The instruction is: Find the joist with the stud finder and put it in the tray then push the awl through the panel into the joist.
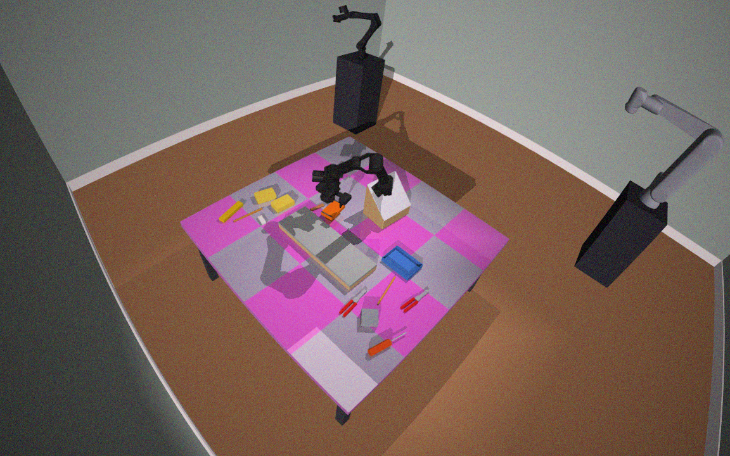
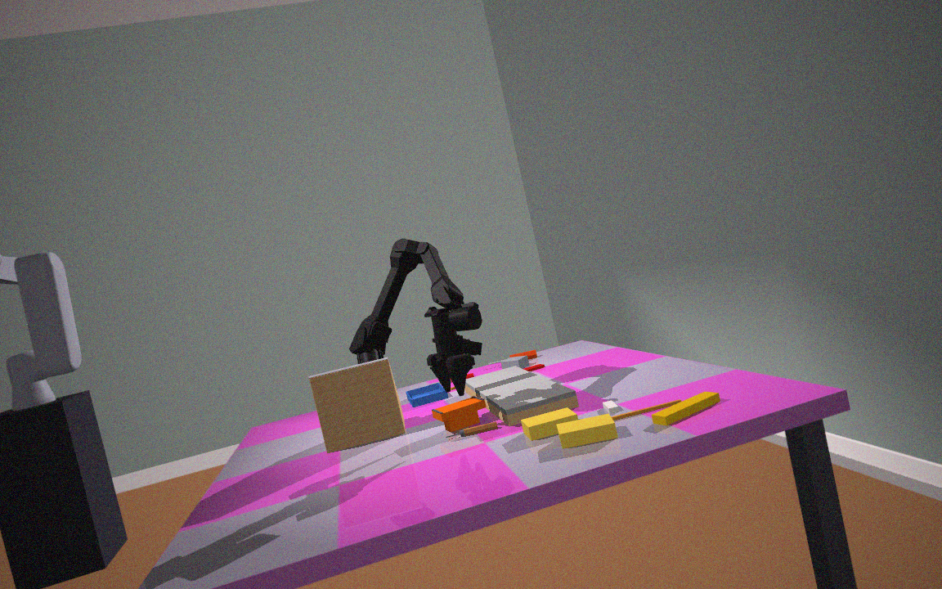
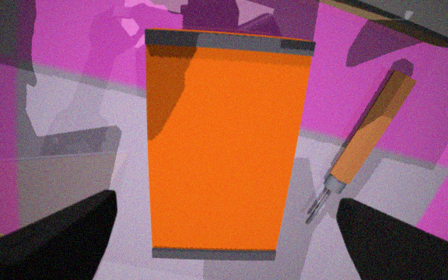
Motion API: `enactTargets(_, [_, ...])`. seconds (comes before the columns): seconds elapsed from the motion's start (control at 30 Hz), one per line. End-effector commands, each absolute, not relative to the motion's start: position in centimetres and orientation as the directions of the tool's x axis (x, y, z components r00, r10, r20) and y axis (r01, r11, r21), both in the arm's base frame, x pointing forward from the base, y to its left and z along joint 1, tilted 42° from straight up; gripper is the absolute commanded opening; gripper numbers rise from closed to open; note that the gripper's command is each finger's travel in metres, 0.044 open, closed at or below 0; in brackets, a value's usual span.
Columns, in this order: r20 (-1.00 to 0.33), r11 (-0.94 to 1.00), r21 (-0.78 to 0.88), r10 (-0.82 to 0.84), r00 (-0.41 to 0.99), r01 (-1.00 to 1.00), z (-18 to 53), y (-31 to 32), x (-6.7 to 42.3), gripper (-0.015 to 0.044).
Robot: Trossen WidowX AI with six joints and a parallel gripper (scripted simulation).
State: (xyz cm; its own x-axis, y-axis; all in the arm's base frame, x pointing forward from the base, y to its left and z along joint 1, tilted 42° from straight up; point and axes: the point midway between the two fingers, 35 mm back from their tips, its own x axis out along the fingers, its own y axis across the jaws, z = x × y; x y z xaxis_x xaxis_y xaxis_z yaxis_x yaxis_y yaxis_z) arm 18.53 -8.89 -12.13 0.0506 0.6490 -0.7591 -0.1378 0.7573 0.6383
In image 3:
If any orange rectangular block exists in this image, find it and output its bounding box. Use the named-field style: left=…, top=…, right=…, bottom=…
left=144, top=28, right=316, bottom=261

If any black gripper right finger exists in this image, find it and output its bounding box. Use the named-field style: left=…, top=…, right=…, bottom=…
left=336, top=198, right=448, bottom=280

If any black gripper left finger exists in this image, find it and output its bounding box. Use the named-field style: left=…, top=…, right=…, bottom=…
left=0, top=190, right=117, bottom=280

